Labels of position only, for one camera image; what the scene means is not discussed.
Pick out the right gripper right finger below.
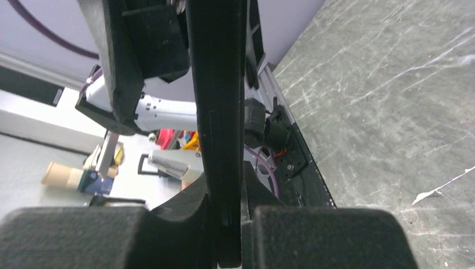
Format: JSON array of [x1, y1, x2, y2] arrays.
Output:
[[241, 161, 417, 268]]

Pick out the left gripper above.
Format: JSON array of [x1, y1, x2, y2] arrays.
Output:
[[78, 1, 264, 136]]

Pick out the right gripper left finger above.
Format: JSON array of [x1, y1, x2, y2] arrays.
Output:
[[1, 177, 217, 268]]

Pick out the black phone case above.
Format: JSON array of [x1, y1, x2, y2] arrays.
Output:
[[186, 1, 247, 268]]

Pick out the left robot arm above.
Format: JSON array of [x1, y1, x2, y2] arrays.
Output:
[[76, 1, 197, 136]]

